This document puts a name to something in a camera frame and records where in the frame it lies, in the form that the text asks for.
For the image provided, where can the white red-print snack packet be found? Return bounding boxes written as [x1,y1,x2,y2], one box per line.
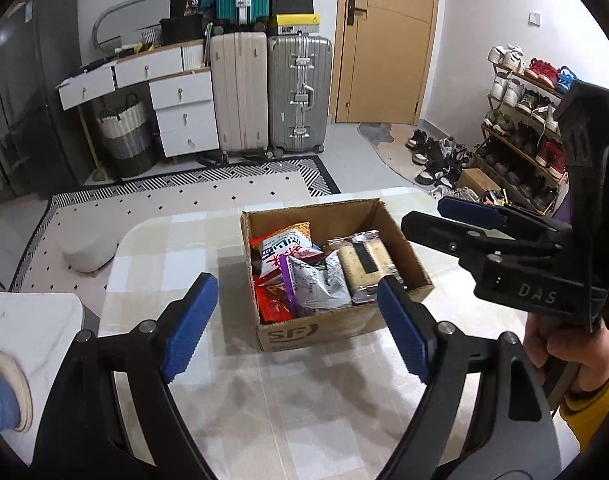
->
[250,227,311,281]

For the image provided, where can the person's right hand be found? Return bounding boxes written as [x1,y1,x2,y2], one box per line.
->
[523,310,609,395]

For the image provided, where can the dark grey fridge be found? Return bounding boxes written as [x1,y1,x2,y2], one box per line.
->
[0,0,92,188]

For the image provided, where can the white drawer desk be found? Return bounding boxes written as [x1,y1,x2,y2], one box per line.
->
[57,40,220,166]

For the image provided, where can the striped-border rug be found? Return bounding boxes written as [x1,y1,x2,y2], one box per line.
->
[8,156,343,295]

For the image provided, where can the rows of stored shoes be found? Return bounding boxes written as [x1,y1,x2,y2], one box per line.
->
[477,44,583,213]

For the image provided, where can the black storage box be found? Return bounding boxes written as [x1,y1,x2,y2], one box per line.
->
[159,15,205,46]

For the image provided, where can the person's right forearm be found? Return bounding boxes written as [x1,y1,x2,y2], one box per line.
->
[557,350,609,453]

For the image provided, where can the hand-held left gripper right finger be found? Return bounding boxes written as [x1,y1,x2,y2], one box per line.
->
[375,275,560,480]

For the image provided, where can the silver suitcase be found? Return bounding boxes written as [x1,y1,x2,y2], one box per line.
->
[267,34,334,157]

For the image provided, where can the grey brown door mat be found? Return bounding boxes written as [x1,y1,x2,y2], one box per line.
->
[359,121,465,186]

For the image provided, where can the beige suitcase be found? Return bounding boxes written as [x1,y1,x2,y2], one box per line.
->
[209,31,269,156]

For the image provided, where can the silver purple-edged snack packet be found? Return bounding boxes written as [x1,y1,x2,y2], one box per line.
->
[279,252,353,318]

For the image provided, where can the white marble table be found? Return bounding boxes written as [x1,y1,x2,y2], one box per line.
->
[0,291,88,466]

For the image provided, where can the plain black shoe box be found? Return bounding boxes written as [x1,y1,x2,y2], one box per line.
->
[269,0,315,16]

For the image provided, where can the grey curved metal frame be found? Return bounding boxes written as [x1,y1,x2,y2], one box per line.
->
[92,0,171,53]

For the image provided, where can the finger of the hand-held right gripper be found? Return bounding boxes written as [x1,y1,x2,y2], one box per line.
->
[401,210,560,271]
[437,196,573,243]

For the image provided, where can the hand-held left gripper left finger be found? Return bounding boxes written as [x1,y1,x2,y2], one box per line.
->
[32,272,220,480]

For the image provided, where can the small cardboard box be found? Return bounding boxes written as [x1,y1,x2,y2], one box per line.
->
[456,167,501,202]

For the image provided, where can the red snack bag blue label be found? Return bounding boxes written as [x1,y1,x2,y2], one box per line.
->
[253,275,295,325]

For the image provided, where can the brown cardboard box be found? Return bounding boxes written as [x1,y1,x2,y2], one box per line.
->
[239,198,434,352]

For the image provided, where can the clear biscuit packet black label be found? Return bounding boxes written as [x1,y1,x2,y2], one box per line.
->
[326,230,400,306]

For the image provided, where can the tan wooden door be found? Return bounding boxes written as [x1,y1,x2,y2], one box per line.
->
[335,0,440,125]

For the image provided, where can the woven laundry basket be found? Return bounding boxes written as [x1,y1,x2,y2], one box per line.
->
[94,92,158,178]

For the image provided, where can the yellow black shoe box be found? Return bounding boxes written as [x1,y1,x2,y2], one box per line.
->
[267,13,320,36]

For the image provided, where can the scattered shoes pile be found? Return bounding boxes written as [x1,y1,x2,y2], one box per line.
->
[405,129,485,201]

